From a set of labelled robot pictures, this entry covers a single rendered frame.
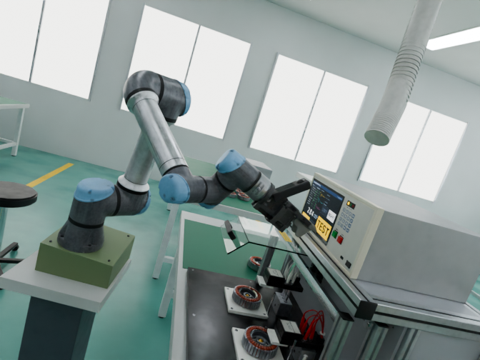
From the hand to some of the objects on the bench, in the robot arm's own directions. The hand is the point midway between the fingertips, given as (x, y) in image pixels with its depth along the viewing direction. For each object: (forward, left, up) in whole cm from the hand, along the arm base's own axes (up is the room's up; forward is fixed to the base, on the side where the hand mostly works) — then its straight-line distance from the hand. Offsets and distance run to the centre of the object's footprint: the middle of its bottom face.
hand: (314, 228), depth 98 cm
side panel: (+40, -22, -40) cm, 61 cm away
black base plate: (-3, +5, -44) cm, 45 cm away
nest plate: (-6, +17, -43) cm, 47 cm away
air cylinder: (+9, +19, -42) cm, 47 cm away
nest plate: (-3, -7, -42) cm, 42 cm away
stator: (-6, +17, -42) cm, 46 cm away
